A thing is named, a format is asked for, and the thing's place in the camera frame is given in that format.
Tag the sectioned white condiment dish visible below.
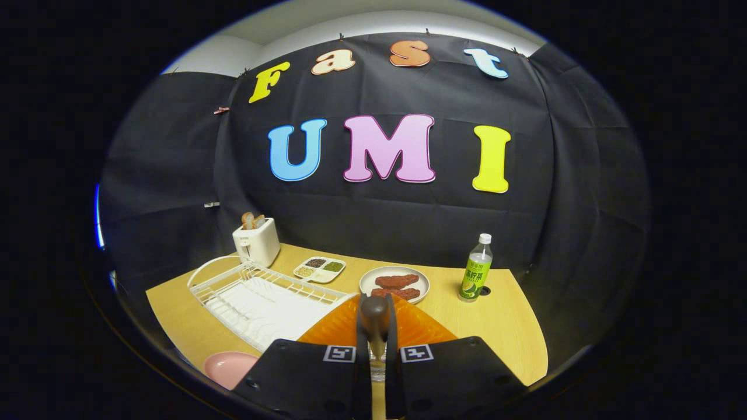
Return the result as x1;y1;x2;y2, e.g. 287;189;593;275
293;257;347;285

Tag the white wire dish rack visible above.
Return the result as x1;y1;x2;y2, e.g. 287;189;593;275
187;255;357;352

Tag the green label drink bottle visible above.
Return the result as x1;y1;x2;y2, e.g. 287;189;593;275
458;233;494;303

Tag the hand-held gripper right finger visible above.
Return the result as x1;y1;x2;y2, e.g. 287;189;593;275
385;293;526;419

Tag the white plate with meat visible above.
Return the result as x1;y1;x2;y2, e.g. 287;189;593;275
359;266;431;305

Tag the brown meat piece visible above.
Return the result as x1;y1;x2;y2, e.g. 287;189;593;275
372;287;421;301
375;274;420;289

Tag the pink plate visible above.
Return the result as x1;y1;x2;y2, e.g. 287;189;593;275
203;351;260;390

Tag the white toaster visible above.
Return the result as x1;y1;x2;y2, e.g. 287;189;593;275
232;218;281;268

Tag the brown handled spoon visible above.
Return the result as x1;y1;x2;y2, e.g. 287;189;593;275
359;295;390;359

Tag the black backdrop cloth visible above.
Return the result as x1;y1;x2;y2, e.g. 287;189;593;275
98;32;651;374

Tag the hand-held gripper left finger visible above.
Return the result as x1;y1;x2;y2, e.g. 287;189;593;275
233;293;372;419

